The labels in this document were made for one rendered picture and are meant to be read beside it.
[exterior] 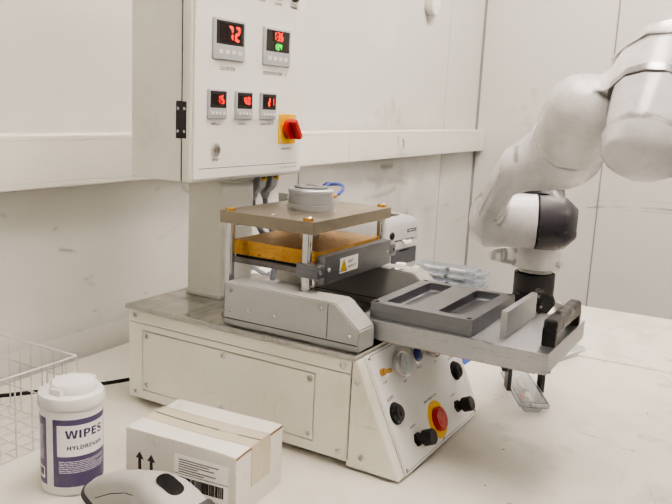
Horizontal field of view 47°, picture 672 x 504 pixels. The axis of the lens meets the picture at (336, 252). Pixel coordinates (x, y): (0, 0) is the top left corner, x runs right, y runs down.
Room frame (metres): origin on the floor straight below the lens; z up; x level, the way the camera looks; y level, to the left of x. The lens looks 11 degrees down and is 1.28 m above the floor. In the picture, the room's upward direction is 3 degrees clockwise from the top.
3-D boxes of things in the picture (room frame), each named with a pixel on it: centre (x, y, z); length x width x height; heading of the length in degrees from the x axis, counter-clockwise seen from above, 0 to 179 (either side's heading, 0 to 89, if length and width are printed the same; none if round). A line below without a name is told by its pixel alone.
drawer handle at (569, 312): (1.09, -0.34, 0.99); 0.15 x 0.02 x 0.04; 150
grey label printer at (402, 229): (2.36, -0.11, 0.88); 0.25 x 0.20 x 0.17; 56
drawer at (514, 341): (1.16, -0.22, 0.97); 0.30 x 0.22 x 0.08; 60
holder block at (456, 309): (1.18, -0.18, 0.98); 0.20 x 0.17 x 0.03; 150
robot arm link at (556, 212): (1.36, -0.37, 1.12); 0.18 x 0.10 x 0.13; 172
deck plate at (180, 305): (1.33, 0.08, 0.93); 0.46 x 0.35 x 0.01; 60
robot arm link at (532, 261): (1.43, -0.36, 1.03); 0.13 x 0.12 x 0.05; 179
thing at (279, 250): (1.32, 0.04, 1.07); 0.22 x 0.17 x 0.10; 150
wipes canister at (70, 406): (0.99, 0.35, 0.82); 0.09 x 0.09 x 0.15
